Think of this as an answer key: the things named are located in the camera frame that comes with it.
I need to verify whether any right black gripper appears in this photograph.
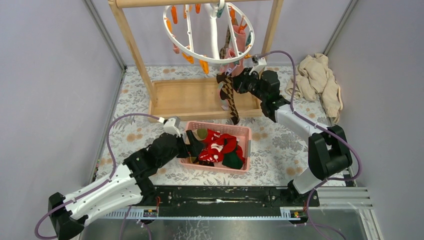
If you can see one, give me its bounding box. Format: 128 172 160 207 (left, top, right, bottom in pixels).
226 68 267 102

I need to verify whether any black red yellow argyle sock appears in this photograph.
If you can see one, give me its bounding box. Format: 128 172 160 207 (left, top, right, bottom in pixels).
193 158 215 167

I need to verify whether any red white patterned sock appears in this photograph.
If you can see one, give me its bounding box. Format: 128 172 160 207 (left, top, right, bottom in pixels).
197 147 224 163

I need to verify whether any red sock white fluffy cuff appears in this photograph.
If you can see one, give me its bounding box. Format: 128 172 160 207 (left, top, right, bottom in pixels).
203 129 238 154

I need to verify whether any dark green sock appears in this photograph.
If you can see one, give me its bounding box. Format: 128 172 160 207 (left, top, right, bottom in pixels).
222 146 246 170

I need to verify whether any plain red sock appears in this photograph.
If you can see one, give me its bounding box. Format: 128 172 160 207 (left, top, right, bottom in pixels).
236 145 246 165

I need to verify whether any brown beige argyle sock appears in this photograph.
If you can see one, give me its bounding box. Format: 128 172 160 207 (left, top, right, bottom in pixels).
219 27 231 59

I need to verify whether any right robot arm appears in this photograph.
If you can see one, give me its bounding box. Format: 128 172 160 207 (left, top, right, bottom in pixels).
225 67 353 206

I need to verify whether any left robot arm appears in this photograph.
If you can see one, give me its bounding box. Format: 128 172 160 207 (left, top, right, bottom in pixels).
48 130 205 240

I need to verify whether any white round clip hanger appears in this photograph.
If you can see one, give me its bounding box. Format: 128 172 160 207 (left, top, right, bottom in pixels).
162 0 256 65

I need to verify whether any pink sock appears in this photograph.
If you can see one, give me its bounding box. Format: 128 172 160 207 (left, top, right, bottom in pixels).
232 25 247 54
220 49 238 75

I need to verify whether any pink sock rear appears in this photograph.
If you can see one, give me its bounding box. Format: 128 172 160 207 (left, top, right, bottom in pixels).
232 25 247 54

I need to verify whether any pink plastic basket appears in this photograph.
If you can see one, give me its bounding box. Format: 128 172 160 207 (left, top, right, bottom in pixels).
179 121 252 174

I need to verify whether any beige crumpled cloth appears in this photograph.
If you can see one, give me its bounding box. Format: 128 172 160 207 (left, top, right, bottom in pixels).
285 53 344 124

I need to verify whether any floral table mat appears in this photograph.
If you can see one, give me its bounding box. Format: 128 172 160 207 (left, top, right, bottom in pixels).
94 66 308 186

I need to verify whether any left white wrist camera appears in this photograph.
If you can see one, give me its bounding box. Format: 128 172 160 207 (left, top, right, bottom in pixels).
157 116 182 138

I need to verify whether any wooden hanger rack frame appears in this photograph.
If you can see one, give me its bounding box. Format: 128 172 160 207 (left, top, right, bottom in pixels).
108 0 285 123

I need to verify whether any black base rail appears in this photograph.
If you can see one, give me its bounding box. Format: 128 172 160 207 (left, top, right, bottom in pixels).
136 185 320 218

